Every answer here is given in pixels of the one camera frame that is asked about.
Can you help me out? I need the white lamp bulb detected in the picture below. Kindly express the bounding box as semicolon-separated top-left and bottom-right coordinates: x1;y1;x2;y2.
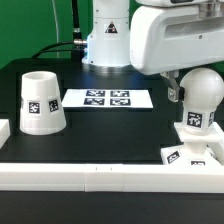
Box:
180;68;224;135

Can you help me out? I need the white left fence wall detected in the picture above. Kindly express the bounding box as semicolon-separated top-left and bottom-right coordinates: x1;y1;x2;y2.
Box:
0;119;10;149

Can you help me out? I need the black cable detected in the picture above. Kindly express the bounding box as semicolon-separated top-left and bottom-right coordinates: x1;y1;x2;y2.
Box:
31;0;88;59

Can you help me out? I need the white lamp shade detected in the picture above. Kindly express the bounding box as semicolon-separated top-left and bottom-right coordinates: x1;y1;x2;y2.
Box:
20;71;66;135

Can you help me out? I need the white lamp base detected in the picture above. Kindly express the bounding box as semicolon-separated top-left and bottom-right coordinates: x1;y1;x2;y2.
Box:
160;122;221;167

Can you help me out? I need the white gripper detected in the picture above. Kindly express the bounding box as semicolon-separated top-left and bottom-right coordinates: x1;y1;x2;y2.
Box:
130;0;224;102

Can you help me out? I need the white marker sheet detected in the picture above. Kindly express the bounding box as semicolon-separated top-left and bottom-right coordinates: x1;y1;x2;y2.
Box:
62;89;153;109

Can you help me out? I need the white front fence wall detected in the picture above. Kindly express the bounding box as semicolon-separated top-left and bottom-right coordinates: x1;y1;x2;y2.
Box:
0;163;224;193

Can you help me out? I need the grey thin cable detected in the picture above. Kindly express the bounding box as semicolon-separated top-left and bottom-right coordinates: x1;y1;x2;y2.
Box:
51;0;60;60

